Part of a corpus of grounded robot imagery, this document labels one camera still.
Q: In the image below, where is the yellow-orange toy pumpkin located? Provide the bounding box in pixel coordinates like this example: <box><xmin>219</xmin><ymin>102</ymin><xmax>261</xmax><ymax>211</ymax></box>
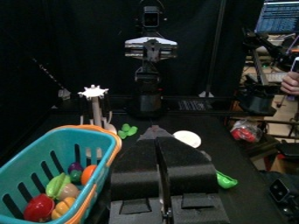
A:
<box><xmin>51</xmin><ymin>196</ymin><xmax>78</xmax><ymax>221</ymax></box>

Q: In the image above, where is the small grey bracket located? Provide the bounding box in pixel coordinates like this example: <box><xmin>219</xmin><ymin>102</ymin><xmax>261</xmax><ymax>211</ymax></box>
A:
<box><xmin>58</xmin><ymin>88</ymin><xmax>72</xmax><ymax>102</ymax></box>

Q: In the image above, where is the person's hand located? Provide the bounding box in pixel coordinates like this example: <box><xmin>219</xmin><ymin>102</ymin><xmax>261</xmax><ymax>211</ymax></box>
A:
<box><xmin>279</xmin><ymin>71</ymin><xmax>299</xmax><ymax>96</ymax></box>

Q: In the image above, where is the red toy tomato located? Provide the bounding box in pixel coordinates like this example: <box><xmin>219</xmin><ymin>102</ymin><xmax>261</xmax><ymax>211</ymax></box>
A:
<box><xmin>23</xmin><ymin>193</ymin><xmax>56</xmax><ymax>223</ymax></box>

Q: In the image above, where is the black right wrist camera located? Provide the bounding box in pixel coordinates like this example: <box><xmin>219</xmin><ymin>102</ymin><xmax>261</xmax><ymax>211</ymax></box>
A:
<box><xmin>136</xmin><ymin>0</ymin><xmax>167</xmax><ymax>38</ymax></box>

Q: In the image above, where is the purple toy eggplant green cap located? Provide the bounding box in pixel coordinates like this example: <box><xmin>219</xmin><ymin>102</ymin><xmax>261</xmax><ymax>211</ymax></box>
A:
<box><xmin>67</xmin><ymin>162</ymin><xmax>84</xmax><ymax>185</ymax></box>

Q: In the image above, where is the clear bag with red items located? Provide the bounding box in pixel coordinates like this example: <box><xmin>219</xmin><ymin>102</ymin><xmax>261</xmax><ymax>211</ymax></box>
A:
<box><xmin>228</xmin><ymin>118</ymin><xmax>263</xmax><ymax>144</ymax></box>

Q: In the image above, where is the black frame pole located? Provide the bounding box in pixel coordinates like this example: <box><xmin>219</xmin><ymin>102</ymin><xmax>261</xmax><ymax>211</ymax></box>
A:
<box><xmin>198</xmin><ymin>0</ymin><xmax>228</xmax><ymax>99</ymax></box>

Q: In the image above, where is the green toy leaf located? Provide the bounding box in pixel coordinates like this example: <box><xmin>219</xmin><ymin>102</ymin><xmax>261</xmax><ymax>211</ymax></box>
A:
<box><xmin>116</xmin><ymin>122</ymin><xmax>139</xmax><ymax>140</ymax></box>

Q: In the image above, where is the white toy utensil stand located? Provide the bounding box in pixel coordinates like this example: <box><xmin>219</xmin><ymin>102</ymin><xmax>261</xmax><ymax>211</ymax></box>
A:
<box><xmin>78</xmin><ymin>84</ymin><xmax>115</xmax><ymax>130</ymax></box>

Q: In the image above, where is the orange toy fruit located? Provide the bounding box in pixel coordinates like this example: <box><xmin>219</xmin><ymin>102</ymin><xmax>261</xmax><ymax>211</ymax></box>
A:
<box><xmin>79</xmin><ymin>164</ymin><xmax>99</xmax><ymax>186</ymax></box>

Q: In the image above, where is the white toy spoon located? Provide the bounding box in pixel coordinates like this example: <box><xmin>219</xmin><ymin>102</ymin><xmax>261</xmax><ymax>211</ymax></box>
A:
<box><xmin>103</xmin><ymin>122</ymin><xmax>118</xmax><ymax>136</ymax></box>

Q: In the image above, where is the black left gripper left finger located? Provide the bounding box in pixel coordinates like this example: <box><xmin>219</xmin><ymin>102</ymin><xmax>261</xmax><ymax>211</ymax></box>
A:
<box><xmin>108</xmin><ymin>125</ymin><xmax>164</xmax><ymax>224</ymax></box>

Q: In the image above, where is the grey keyboard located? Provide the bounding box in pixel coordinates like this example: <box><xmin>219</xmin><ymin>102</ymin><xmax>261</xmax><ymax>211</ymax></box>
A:
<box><xmin>245</xmin><ymin>72</ymin><xmax>290</xmax><ymax>84</ymax></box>

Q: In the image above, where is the green toy leafy vegetable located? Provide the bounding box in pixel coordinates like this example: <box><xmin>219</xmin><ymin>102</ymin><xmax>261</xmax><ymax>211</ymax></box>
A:
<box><xmin>44</xmin><ymin>171</ymin><xmax>72</xmax><ymax>200</ymax></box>

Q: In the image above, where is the teal basket with orange rim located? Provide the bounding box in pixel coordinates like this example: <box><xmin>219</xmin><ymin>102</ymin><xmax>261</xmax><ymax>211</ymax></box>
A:
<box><xmin>0</xmin><ymin>124</ymin><xmax>123</xmax><ymax>224</ymax></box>

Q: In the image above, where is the white toy plate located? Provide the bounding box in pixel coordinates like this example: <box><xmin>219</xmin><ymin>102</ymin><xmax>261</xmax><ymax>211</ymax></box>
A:
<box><xmin>172</xmin><ymin>129</ymin><xmax>203</xmax><ymax>149</ymax></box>

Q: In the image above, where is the green toy pea pod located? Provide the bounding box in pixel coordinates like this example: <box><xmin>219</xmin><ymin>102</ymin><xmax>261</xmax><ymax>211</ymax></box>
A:
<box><xmin>215</xmin><ymin>170</ymin><xmax>239</xmax><ymax>190</ymax></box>

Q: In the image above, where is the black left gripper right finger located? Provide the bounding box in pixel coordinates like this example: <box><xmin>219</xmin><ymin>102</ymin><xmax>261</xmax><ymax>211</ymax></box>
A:
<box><xmin>155</xmin><ymin>125</ymin><xmax>231</xmax><ymax>224</ymax></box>

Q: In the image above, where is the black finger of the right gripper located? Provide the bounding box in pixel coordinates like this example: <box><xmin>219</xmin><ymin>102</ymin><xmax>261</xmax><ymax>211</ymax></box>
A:
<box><xmin>152</xmin><ymin>39</ymin><xmax>163</xmax><ymax>63</ymax></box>
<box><xmin>143</xmin><ymin>39</ymin><xmax>154</xmax><ymax>63</ymax></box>

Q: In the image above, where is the beige toy onion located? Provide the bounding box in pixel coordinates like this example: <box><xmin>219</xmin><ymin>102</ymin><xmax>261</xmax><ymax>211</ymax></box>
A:
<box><xmin>58</xmin><ymin>183</ymin><xmax>82</xmax><ymax>202</ymax></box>

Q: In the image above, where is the computer monitor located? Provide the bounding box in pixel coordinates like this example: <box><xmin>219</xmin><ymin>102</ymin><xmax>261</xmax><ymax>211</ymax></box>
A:
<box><xmin>254</xmin><ymin>0</ymin><xmax>299</xmax><ymax>35</ymax></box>

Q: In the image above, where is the black table-level camera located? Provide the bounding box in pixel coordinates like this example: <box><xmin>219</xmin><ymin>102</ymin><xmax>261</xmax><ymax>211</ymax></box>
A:
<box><xmin>267</xmin><ymin>178</ymin><xmax>299</xmax><ymax>218</ymax></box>

